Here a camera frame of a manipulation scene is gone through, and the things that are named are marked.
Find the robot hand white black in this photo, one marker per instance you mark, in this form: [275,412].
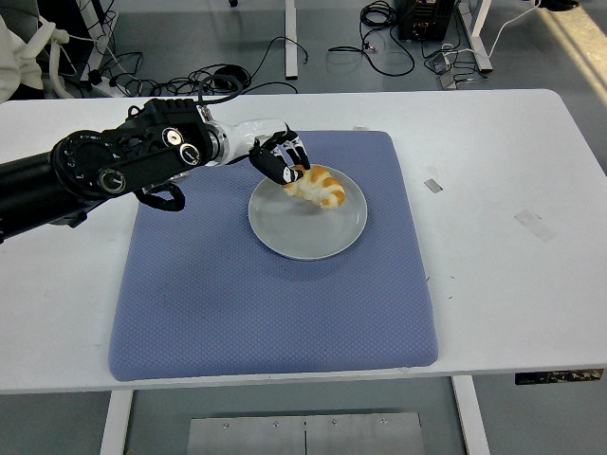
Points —
[256,132]

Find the croissant bread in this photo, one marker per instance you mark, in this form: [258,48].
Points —
[322,189]

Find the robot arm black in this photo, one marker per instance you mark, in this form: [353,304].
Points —
[95,161]

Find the grey round plate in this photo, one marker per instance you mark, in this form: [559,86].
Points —
[303,232]

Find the white background desk leg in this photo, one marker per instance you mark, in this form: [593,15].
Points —
[476,33]
[290,42]

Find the white power strip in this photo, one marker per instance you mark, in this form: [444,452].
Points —
[100,84]

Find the blue quilted mat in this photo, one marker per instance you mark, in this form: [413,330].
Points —
[265,313]

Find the small grey tape piece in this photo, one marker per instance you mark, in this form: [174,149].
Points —
[433,186]

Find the grey power adapter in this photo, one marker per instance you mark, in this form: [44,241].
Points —
[438,61]

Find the black equipment box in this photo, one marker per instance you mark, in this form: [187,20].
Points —
[424,19]

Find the white chair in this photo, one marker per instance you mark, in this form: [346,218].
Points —
[40,40]

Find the white cloth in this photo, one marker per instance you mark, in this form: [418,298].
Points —
[14,61]

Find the long pale tape strip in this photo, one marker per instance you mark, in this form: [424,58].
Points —
[533,223]

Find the white table leg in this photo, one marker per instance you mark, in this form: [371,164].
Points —
[472,422]
[114,426]

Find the person's foot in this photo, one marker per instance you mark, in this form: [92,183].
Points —
[559,4]

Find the black control box under table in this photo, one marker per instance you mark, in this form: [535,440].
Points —
[559,377]

